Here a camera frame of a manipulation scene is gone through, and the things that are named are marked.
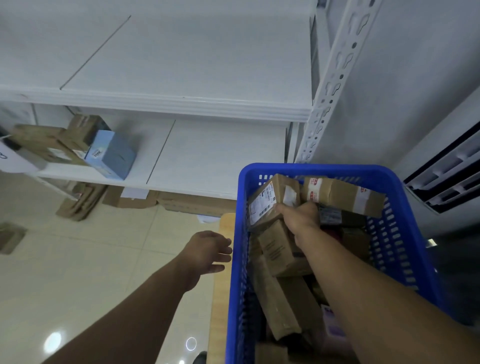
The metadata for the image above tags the white metal shelf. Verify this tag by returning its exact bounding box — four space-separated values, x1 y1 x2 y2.
0 0 383 200

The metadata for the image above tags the green printed cardboard box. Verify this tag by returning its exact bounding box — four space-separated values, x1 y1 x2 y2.
9 124 89 166

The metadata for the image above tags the person's left hand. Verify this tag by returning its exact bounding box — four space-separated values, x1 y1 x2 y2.
176 230 233 292

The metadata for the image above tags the brown parcel white label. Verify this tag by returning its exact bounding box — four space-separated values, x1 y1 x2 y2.
58 114 112 158

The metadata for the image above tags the person's right forearm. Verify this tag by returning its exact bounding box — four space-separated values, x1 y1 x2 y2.
296 228 480 364

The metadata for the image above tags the person's right hand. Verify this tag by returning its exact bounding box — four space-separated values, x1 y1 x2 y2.
274 202 320 250

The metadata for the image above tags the person's left forearm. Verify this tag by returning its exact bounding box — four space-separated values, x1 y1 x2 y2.
43 258 196 364

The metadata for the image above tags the blue plastic crate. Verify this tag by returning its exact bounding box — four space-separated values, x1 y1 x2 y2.
224 163 443 364

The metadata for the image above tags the small brown box marked 1-2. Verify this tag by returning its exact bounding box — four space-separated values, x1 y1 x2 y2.
247 173 302 230

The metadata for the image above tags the light blue box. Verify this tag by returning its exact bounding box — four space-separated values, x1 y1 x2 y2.
84 130 138 181

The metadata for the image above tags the small wooden table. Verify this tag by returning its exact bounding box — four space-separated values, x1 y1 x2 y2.
206 212 236 364

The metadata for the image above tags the pile of parcels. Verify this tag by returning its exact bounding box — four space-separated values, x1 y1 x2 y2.
249 176 387 364

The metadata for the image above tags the flattened brown cardboard sheet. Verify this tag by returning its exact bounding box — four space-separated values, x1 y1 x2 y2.
157 191 237 218

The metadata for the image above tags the square floor drain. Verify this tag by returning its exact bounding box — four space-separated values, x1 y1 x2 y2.
0 223 27 255

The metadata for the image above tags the white standing air conditioner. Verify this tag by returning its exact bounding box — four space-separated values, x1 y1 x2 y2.
393 86 480 237

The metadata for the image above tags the torn brown cardboard sheet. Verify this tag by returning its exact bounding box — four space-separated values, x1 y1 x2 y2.
103 186 160 209

